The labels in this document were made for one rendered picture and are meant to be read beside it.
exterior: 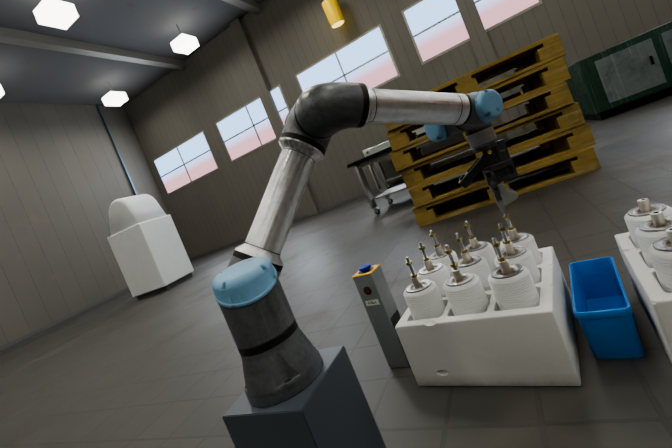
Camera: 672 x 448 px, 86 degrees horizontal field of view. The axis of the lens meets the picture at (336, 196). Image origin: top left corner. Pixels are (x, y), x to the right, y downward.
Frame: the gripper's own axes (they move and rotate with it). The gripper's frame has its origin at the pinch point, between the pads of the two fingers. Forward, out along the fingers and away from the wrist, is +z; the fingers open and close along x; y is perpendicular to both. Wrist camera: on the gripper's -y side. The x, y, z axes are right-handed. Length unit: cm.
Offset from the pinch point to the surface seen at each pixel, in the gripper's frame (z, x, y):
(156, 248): -36, 343, -488
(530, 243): 10.7, -3.7, 3.7
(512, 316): 16.8, -30.1, -7.9
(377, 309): 14.6, -11.8, -43.9
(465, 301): 13.2, -24.7, -17.0
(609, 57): -41, 462, 220
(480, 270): 11.2, -12.4, -11.4
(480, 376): 31.6, -26.9, -20.1
